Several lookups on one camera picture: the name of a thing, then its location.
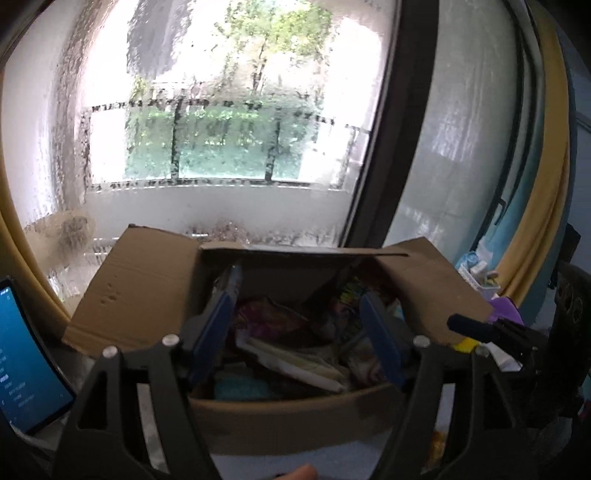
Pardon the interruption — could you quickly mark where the teal curtain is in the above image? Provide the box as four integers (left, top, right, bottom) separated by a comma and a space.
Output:
480, 0, 591, 324

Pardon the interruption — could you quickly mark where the light blue snack packet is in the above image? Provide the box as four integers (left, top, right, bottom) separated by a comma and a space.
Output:
213, 371, 274, 400

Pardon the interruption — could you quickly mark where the purple pouch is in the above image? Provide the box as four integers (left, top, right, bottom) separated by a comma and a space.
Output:
491, 295, 526, 327

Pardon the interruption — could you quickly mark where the tablet with blue screen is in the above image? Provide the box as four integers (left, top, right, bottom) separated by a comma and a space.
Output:
0, 276, 77, 435

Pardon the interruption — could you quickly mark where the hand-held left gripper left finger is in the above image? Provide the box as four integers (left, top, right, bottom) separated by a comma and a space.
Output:
55, 263, 243, 480

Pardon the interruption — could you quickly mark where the white packet with red print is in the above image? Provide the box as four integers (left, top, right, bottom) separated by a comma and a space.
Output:
235, 335, 352, 394

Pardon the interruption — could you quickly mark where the white desk organizer basket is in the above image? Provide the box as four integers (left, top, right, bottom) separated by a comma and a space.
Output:
455, 251, 502, 302

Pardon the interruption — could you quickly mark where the person's left hand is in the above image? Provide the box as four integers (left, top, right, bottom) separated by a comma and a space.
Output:
272, 464, 320, 480

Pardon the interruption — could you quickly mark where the brown cardboard box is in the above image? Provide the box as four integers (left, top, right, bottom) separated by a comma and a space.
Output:
62, 224, 495, 456

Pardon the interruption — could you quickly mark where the white tablecloth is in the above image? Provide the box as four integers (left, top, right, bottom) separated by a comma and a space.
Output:
41, 355, 462, 480

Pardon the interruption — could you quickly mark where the yellow curtain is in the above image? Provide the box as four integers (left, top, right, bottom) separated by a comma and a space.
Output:
0, 210, 71, 320
499, 0, 572, 306

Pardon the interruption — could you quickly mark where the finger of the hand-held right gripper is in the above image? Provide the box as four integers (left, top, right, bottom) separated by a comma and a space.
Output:
447, 314, 532, 366

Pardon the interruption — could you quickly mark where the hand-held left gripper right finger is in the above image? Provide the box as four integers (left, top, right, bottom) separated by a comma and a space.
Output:
359, 292, 541, 480

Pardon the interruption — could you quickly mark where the orange pink snack packet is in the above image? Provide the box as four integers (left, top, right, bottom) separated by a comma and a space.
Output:
238, 298, 306, 341

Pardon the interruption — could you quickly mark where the black window frame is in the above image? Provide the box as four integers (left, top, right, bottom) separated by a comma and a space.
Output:
344, 0, 440, 251

